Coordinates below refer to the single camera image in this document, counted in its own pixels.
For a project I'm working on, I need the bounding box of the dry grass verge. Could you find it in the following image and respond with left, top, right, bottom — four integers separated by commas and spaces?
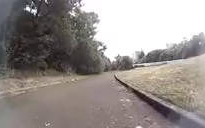
0, 70, 91, 98

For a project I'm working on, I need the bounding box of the row of dark trees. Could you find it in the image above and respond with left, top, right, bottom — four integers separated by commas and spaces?
0, 0, 112, 77

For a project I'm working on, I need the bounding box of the grey stone kerb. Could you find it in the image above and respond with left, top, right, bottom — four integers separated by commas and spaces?
113, 73, 205, 128

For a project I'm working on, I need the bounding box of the grey asphalt path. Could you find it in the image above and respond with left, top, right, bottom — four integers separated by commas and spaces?
0, 70, 178, 128

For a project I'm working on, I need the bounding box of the dark round bush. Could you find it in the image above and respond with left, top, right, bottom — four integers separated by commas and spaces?
110, 54, 135, 71

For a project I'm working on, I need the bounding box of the distant row of trees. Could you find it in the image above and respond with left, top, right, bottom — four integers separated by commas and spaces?
133, 16, 205, 64

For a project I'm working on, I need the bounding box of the dry grass slope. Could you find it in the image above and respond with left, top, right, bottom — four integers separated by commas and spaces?
115, 51, 205, 120

